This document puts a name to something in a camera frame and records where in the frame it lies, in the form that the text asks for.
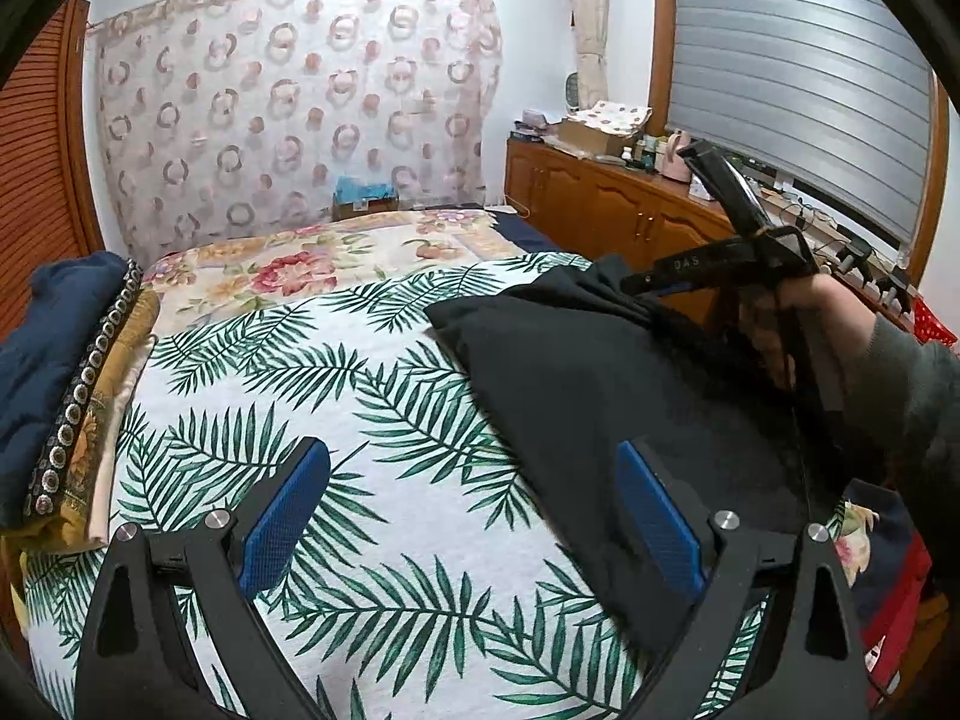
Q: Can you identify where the cardboard box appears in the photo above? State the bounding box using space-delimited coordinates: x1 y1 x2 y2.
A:
557 118 638 160

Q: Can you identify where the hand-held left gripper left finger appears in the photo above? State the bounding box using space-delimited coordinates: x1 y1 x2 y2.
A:
71 435 335 720

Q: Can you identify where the person's right forearm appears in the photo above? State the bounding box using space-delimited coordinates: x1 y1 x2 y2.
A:
825 311 960 518

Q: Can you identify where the black sequin trim cloth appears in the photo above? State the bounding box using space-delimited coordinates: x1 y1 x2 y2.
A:
22 259 147 520

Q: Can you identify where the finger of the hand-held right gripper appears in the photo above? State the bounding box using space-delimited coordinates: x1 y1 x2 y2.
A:
621 238 758 301

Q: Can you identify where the wooden sideboard cabinet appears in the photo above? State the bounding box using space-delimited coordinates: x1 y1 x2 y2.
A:
504 136 916 331

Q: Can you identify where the red cloth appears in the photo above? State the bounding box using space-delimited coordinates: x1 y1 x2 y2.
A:
855 532 953 683

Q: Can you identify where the blue box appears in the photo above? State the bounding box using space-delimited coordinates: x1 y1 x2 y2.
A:
332 176 400 222

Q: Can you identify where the circle patterned curtain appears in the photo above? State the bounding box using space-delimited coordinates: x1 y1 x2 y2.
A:
86 0 505 263

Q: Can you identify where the navy bed sheet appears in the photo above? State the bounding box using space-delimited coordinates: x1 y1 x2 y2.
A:
487 214 562 252

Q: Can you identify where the beige tied curtain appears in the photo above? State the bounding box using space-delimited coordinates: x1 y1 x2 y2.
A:
551 0 610 95

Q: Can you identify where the green leaf print blanket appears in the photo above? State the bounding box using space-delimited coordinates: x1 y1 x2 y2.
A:
22 251 766 720

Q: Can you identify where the grey window blind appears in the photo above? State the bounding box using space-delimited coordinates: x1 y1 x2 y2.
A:
666 0 938 245

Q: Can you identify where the spotted cloth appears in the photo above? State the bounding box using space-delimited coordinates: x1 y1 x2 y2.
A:
571 101 652 133

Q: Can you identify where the black shirt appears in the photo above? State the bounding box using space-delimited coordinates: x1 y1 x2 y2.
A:
424 255 852 661

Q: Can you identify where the stack of folded clothes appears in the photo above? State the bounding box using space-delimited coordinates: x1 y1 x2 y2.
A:
0 251 132 530

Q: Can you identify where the louvred wooden wardrobe door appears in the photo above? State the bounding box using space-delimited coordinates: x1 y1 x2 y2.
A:
0 0 106 338

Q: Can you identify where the pink container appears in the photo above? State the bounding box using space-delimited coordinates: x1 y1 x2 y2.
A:
658 129 695 182

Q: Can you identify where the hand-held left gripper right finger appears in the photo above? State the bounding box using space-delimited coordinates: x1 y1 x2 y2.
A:
615 439 875 720

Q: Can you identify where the floral blanket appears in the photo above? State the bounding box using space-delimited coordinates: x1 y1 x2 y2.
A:
142 206 526 338

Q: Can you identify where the person's right hand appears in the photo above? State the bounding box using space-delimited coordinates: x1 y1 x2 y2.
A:
739 270 882 395

